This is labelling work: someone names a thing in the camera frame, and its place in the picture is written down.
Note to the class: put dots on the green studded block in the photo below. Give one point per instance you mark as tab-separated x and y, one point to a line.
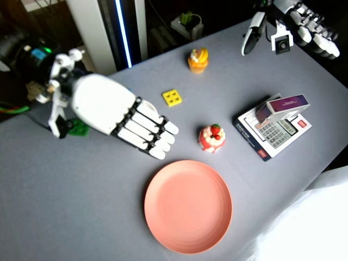
80	131

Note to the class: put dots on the yellow studded block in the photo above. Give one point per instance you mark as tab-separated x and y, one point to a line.
172	98

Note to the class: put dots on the white column with blue light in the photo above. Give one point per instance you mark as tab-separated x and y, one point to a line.
89	27

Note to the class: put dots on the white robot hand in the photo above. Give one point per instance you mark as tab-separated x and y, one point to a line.
303	31
100	103

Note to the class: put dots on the white calculator box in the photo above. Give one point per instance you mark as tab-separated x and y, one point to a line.
272	141

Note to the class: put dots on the white cloth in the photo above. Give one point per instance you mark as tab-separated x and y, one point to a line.
312	225

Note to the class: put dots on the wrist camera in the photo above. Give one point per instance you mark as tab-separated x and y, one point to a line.
58	127
282	43

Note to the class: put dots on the orange cupcake toy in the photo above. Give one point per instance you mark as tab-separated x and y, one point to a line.
198	61

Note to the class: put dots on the pink round plate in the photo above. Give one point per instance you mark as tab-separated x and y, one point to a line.
187	206

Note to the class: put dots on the purple small box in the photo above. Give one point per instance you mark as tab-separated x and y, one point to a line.
285	107

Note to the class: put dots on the grey table cloth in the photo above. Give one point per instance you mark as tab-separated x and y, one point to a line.
81	190

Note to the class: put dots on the strawberry cake toy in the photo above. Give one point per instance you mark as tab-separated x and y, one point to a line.
212	138

